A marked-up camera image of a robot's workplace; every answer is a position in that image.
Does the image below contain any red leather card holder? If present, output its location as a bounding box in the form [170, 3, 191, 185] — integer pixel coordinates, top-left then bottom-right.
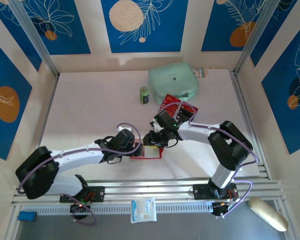
[129, 144, 165, 160]

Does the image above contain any clear acrylic card stand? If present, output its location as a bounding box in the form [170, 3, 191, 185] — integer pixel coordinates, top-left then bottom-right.
[158, 93, 200, 123]

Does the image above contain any red credit card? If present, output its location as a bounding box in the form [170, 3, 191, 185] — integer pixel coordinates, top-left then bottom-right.
[159, 104, 177, 113]
[162, 99, 180, 108]
[164, 93, 183, 103]
[181, 102, 200, 113]

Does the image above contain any green cylindrical can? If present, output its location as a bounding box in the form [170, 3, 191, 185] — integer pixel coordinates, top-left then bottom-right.
[139, 86, 150, 105]

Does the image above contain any white blue tissue packet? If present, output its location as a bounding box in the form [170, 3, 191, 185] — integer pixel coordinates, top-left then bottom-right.
[130, 197, 158, 224]

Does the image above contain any mint green zip pouch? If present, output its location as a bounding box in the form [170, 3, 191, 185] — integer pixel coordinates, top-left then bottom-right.
[147, 61, 200, 106]

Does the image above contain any printed paper sachet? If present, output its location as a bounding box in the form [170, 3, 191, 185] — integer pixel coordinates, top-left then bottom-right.
[192, 66, 209, 78]

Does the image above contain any black left control board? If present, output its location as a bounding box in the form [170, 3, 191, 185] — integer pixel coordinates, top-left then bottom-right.
[69, 201, 91, 221]

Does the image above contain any black control board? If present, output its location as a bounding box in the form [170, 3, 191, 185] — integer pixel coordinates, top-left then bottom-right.
[69, 201, 91, 221]
[211, 199, 241, 218]

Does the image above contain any black right control board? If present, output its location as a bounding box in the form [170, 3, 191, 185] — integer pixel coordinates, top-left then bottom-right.
[211, 199, 241, 218]

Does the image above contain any blue sponge block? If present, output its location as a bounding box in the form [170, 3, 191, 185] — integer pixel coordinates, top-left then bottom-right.
[17, 211, 38, 222]

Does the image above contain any beige bread loaf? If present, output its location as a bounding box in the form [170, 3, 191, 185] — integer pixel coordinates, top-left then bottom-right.
[248, 196, 290, 232]

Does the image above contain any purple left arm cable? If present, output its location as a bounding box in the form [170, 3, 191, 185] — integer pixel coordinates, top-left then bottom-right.
[16, 122, 142, 195]

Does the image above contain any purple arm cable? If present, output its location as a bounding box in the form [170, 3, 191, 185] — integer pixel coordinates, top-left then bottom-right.
[16, 122, 142, 195]
[159, 101, 260, 173]

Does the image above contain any aluminium rail frame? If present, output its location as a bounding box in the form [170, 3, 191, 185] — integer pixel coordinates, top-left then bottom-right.
[11, 177, 288, 208]

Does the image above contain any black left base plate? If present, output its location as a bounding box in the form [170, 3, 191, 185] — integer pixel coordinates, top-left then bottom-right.
[59, 186, 106, 203]

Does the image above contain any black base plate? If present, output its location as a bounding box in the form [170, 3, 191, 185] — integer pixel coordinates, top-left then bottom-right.
[192, 183, 239, 201]
[59, 186, 106, 203]

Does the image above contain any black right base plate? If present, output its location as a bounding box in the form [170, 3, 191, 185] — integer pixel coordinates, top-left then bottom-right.
[192, 183, 239, 201]

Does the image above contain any grey slotted cable duct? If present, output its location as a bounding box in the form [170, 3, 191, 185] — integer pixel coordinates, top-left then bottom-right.
[21, 202, 215, 216]

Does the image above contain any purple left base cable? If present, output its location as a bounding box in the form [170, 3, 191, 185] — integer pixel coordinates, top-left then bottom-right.
[71, 197, 99, 225]

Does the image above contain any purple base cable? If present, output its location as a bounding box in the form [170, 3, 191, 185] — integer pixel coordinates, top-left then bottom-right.
[71, 197, 99, 225]
[216, 179, 253, 220]

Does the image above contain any aluminium side rail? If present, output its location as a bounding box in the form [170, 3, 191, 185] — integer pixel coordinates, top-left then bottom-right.
[39, 73, 61, 146]
[228, 69, 272, 180]

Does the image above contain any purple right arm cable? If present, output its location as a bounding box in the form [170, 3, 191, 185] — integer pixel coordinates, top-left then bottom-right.
[159, 101, 260, 173]

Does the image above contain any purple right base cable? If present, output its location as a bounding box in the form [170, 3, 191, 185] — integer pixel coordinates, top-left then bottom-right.
[216, 179, 253, 220]

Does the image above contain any aluminium corner post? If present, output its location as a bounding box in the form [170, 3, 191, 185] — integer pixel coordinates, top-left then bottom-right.
[8, 0, 61, 77]
[233, 0, 283, 75]

